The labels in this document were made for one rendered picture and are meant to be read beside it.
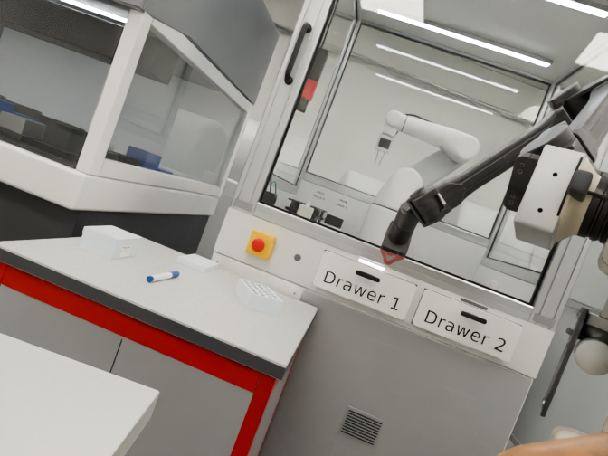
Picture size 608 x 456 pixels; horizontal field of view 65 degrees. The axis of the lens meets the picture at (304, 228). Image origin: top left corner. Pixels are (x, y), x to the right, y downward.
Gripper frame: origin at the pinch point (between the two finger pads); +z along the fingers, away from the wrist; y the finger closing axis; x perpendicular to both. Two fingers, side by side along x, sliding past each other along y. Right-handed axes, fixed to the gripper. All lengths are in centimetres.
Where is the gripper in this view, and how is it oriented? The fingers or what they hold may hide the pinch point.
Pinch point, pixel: (388, 258)
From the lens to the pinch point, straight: 135.2
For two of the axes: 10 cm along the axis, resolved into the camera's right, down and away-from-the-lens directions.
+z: -1.6, 6.6, 7.4
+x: -9.2, -3.6, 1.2
